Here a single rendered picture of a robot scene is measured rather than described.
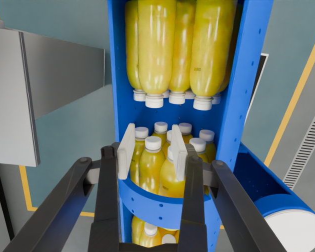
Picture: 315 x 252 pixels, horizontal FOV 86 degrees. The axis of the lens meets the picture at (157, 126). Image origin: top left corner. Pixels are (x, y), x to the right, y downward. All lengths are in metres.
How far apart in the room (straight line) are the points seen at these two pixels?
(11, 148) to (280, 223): 0.92
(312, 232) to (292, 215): 0.13
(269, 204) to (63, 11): 1.71
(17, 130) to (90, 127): 1.11
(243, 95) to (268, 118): 1.57
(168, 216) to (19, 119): 0.48
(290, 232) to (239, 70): 0.71
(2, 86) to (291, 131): 2.05
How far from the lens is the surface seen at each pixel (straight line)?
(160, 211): 0.36
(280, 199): 0.82
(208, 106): 0.37
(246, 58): 0.29
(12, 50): 0.57
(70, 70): 0.98
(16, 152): 0.67
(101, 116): 1.62
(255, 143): 1.92
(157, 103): 0.35
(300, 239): 0.93
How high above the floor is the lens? 1.47
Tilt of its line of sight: 69 degrees down
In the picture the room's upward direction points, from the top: 179 degrees clockwise
